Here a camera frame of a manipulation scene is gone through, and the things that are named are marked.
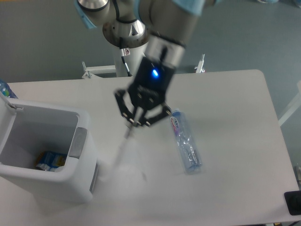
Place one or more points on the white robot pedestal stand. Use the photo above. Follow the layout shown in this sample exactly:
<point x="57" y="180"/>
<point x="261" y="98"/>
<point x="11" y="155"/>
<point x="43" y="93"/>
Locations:
<point x="130" y="42"/>

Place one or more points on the white open trash can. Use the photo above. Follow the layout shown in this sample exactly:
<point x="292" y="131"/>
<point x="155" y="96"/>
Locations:
<point x="29" y="128"/>

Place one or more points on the white frame at right edge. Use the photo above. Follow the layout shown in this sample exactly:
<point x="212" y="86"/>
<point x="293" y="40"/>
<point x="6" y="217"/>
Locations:
<point x="292" y="106"/>

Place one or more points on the white paper tissue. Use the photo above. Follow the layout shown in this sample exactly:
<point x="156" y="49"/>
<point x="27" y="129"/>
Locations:
<point x="127" y="162"/>

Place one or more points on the blue snack wrapper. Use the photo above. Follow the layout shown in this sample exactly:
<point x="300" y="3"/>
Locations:
<point x="50" y="161"/>

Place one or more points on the blue bottle at left edge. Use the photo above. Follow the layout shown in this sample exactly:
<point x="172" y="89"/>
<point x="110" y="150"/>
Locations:
<point x="6" y="90"/>

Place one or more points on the clear plastic water bottle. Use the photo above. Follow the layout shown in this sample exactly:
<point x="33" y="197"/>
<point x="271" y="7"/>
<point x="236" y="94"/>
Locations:
<point x="185" y="142"/>

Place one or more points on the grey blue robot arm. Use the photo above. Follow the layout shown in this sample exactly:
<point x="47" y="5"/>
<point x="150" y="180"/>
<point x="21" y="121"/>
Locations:
<point x="176" y="19"/>

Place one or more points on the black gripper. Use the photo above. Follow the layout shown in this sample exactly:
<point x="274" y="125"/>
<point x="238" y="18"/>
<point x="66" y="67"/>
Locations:
<point x="148" y="90"/>

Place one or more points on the black device at table corner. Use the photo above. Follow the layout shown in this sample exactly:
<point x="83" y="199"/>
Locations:
<point x="293" y="202"/>

